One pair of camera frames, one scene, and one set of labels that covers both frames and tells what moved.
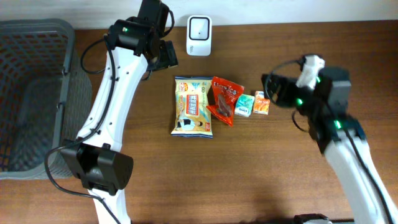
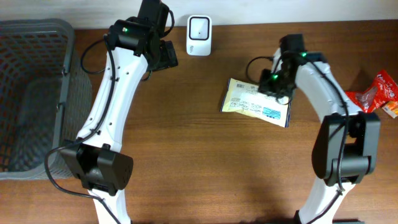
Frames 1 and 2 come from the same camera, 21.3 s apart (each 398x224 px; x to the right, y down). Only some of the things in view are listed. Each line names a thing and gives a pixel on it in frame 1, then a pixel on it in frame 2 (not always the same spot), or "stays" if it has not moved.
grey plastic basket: [45, 101] stays
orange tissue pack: [261, 104] to [392, 108]
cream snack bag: [193, 107] to [246, 99]
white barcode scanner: [199, 35] stays
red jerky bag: [225, 93] to [383, 88]
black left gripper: [168, 57] stays
